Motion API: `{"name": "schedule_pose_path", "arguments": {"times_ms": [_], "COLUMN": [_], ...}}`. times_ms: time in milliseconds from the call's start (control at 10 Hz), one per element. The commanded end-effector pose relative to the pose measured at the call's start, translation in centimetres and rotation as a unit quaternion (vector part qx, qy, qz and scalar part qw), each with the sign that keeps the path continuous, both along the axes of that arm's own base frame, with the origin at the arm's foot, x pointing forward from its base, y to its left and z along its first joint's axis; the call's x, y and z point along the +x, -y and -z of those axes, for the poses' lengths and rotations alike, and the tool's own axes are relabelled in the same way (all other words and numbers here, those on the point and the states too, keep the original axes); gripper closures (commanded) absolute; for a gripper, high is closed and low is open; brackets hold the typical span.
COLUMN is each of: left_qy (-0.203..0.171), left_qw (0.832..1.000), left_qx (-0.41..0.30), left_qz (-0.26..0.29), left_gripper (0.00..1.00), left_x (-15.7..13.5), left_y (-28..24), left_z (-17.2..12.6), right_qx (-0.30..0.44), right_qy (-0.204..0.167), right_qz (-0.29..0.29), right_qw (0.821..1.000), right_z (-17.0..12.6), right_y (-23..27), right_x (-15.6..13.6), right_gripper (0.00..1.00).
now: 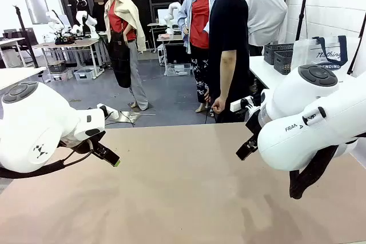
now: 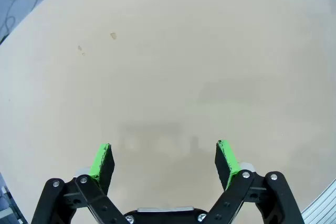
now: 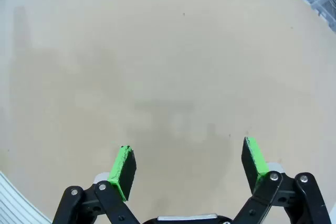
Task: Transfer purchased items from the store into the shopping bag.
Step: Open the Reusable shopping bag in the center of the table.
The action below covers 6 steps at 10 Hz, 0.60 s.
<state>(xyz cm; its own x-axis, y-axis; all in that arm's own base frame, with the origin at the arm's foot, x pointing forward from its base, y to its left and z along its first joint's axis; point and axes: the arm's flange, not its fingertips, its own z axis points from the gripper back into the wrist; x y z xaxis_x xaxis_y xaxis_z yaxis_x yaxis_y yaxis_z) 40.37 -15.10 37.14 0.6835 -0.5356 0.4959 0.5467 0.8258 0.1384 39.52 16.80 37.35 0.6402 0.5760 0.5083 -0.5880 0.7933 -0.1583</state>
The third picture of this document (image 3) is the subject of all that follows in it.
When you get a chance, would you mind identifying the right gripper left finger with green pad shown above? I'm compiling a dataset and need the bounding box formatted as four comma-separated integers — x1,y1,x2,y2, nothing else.
52,144,143,224

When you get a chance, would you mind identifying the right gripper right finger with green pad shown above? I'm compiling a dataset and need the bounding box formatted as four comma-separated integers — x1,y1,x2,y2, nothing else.
232,136,330,224

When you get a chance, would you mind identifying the white ribbed panel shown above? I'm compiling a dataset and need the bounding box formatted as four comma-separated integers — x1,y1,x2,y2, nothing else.
0,170,53,224

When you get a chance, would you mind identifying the clear plastic storage box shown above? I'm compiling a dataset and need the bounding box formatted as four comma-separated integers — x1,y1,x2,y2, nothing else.
296,0,336,33

